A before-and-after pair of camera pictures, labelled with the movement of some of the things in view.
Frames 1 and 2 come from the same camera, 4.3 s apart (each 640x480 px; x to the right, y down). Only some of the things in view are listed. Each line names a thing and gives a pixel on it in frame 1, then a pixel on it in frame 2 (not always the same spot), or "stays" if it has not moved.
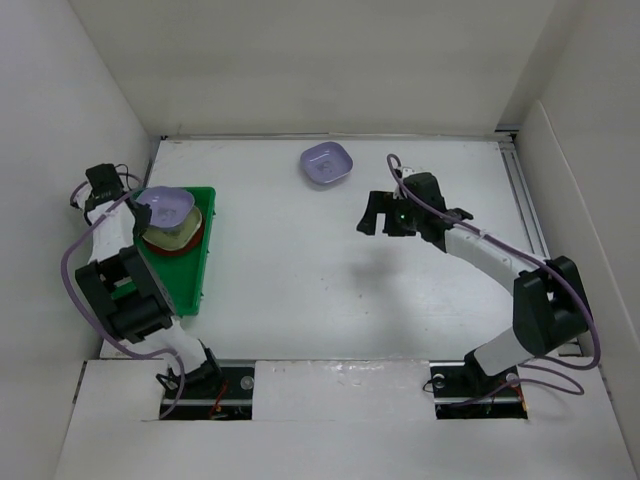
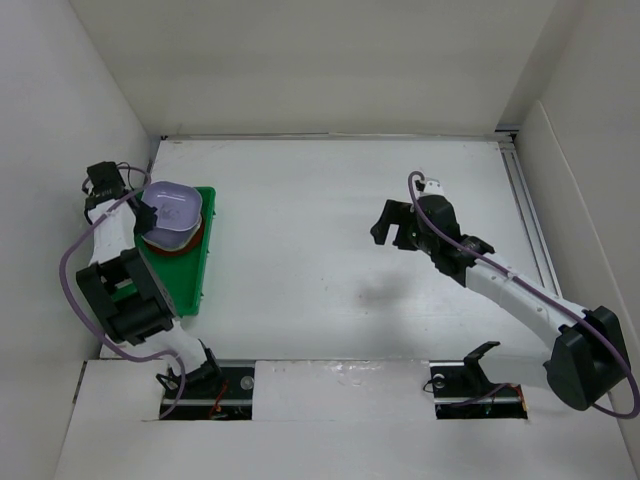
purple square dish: x=170 y=206 → x=171 y=239
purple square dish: x=325 y=162 → x=178 y=213
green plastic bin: x=183 y=277 stays
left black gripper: x=143 y=217 stays
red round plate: x=186 y=247 stays
